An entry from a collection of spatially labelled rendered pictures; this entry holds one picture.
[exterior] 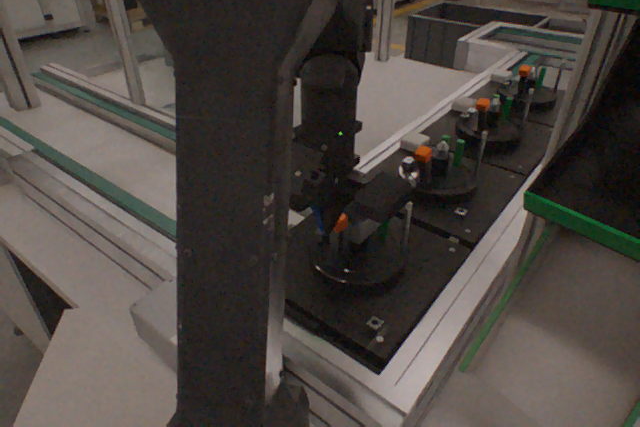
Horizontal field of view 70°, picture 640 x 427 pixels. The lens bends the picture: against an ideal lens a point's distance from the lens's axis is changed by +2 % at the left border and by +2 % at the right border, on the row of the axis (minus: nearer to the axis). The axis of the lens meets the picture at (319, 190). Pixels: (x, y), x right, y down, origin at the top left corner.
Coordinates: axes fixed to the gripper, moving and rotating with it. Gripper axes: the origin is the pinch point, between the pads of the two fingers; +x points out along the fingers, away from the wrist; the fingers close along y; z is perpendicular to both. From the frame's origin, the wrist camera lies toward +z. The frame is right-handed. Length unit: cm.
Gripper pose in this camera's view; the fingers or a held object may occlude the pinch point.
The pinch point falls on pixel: (327, 210)
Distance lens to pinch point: 53.3
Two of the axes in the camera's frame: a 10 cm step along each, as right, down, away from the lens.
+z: -6.2, 4.4, -6.5
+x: 0.0, 8.3, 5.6
